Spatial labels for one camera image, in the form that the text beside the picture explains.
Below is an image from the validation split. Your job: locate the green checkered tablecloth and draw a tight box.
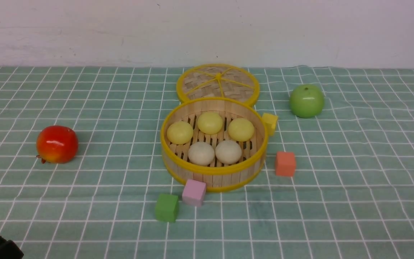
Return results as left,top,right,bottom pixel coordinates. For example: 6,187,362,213
0,66,414,259

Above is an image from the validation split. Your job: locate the bamboo steamer tray yellow rim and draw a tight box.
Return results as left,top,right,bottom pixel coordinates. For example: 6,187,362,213
160,97,269,192

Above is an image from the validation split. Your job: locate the green apple toy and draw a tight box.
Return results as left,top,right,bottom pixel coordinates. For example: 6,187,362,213
289,84,325,118

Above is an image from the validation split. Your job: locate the green foam cube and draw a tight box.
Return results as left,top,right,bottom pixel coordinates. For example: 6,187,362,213
155,193,179,222

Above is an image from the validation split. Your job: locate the orange foam cube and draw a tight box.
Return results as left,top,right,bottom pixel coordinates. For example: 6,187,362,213
275,151,297,177

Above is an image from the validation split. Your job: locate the red yellow pomegranate toy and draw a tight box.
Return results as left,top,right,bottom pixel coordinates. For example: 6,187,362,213
36,125,79,164

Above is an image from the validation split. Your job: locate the pink foam cube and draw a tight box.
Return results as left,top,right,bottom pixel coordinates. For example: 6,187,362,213
182,179,206,207

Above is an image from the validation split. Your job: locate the woven bamboo steamer lid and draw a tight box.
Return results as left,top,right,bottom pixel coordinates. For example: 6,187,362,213
176,64,260,107

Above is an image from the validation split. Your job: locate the white bun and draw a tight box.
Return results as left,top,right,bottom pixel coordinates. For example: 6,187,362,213
215,140,243,164
188,142,215,166

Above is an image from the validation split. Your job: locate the yellow foam cube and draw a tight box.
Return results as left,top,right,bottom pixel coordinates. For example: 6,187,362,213
262,113,278,136

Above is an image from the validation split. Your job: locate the pale yellow bun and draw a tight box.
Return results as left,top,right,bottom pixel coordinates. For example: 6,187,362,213
166,121,193,145
227,118,255,142
197,112,224,135

